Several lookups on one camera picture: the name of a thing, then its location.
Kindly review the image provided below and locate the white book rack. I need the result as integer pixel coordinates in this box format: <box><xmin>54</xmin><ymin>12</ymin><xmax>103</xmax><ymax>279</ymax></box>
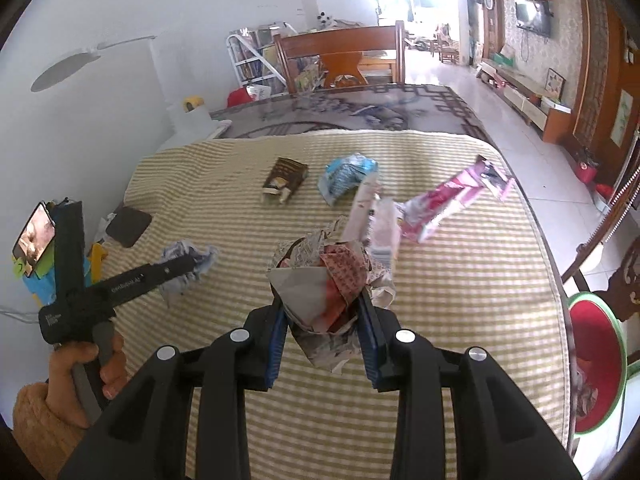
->
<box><xmin>227</xmin><ymin>22</ymin><xmax>301</xmax><ymax>97</ymax></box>

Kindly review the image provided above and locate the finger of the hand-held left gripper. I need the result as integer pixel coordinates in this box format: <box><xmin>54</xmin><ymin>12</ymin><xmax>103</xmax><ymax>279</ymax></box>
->
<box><xmin>106</xmin><ymin>254</ymin><xmax>197</xmax><ymax>307</ymax></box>

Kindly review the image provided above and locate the white pink wrapper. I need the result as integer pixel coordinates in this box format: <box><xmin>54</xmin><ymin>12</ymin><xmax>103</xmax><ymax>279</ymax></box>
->
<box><xmin>342</xmin><ymin>170</ymin><xmax>404</xmax><ymax>262</ymax></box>

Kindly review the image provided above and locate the smartphone with lit screen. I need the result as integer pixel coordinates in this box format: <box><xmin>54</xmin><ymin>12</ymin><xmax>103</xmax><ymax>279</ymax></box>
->
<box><xmin>12</xmin><ymin>201</ymin><xmax>57</xmax><ymax>277</ymax></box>

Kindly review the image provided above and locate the wall television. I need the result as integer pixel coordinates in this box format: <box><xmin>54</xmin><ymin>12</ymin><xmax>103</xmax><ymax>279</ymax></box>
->
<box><xmin>514</xmin><ymin>0</ymin><xmax>553</xmax><ymax>39</ymax></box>

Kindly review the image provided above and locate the white plastic container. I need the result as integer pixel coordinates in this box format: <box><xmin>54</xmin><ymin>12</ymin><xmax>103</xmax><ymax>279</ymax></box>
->
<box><xmin>167</xmin><ymin>105</ymin><xmax>217</xmax><ymax>142</ymax></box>

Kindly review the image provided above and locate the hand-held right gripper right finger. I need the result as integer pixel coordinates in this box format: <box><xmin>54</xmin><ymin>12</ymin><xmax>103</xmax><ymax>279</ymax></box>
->
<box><xmin>357</xmin><ymin>291</ymin><xmax>584</xmax><ymax>480</ymax></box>

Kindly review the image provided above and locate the red trash bin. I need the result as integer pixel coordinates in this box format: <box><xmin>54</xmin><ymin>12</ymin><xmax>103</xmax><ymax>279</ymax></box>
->
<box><xmin>567</xmin><ymin>292</ymin><xmax>629</xmax><ymax>436</ymax></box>

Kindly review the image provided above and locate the dark carved wooden chair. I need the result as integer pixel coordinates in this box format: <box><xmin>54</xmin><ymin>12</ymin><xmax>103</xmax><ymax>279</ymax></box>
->
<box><xmin>560</xmin><ymin>237</ymin><xmax>640</xmax><ymax>322</ymax></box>

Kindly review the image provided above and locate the yellow blue phone stand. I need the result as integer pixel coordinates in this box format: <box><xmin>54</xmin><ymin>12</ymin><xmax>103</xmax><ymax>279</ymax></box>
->
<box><xmin>11</xmin><ymin>242</ymin><xmax>109</xmax><ymax>311</ymax></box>

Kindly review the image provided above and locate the pink snack wrapper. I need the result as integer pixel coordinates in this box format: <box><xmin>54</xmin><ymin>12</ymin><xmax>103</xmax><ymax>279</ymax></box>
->
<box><xmin>400</xmin><ymin>155</ymin><xmax>517</xmax><ymax>245</ymax></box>

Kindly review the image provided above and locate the white desk lamp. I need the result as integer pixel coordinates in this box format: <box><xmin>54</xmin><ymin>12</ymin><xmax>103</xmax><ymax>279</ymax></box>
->
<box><xmin>30</xmin><ymin>34</ymin><xmax>159</xmax><ymax>128</ymax></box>

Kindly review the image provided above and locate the brown snack packet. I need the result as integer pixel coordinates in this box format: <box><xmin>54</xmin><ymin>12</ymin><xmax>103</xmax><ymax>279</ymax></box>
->
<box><xmin>261</xmin><ymin>157</ymin><xmax>309</xmax><ymax>206</ymax></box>

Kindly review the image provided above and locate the yellow striped table cloth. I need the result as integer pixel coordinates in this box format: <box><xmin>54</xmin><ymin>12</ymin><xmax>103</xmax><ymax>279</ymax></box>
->
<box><xmin>100</xmin><ymin>127</ymin><xmax>572</xmax><ymax>480</ymax></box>

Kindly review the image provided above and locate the small framed picture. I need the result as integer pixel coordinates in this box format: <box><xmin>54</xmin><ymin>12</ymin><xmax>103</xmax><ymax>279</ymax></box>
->
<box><xmin>545</xmin><ymin>67</ymin><xmax>567</xmax><ymax>101</ymax></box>

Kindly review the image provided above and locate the low wooden television cabinet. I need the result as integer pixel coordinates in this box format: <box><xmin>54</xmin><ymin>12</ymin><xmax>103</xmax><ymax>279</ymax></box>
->
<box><xmin>477</xmin><ymin>57</ymin><xmax>576</xmax><ymax>144</ymax></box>

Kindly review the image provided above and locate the blue white snack wrapper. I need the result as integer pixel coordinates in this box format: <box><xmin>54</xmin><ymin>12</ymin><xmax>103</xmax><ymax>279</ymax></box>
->
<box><xmin>318</xmin><ymin>154</ymin><xmax>381</xmax><ymax>207</ymax></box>

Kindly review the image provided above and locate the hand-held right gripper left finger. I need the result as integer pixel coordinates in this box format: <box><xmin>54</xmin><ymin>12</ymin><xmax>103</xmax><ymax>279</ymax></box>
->
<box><xmin>57</xmin><ymin>305</ymin><xmax>289</xmax><ymax>480</ymax></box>

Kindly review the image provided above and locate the person's left hand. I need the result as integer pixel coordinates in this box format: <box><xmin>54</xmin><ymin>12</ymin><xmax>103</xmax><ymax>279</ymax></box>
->
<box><xmin>47</xmin><ymin>332</ymin><xmax>127</xmax><ymax>428</ymax></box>

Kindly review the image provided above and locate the small red bucket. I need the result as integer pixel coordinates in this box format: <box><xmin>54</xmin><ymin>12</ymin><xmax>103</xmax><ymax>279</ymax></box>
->
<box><xmin>574</xmin><ymin>159</ymin><xmax>600</xmax><ymax>184</ymax></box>

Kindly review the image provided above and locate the grey patterned table cover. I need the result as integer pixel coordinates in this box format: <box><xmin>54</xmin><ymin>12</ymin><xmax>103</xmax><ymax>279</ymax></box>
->
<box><xmin>207</xmin><ymin>82</ymin><xmax>492</xmax><ymax>144</ymax></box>

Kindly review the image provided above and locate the grey paper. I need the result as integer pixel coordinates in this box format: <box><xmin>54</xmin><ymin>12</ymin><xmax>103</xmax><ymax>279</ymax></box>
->
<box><xmin>160</xmin><ymin>240</ymin><xmax>221</xmax><ymax>309</ymax></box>

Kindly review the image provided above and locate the red bag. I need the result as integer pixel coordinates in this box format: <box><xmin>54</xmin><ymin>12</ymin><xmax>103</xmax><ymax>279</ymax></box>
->
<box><xmin>227</xmin><ymin>87</ymin><xmax>257</xmax><ymax>109</ymax></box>

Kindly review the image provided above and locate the newspaper ball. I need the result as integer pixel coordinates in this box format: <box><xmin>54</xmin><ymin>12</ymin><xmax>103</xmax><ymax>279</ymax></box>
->
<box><xmin>267</xmin><ymin>217</ymin><xmax>397</xmax><ymax>374</ymax></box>

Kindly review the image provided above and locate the wooden partition frame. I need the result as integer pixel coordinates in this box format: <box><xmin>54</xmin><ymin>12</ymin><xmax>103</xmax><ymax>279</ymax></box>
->
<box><xmin>571</xmin><ymin>0</ymin><xmax>640</xmax><ymax>188</ymax></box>

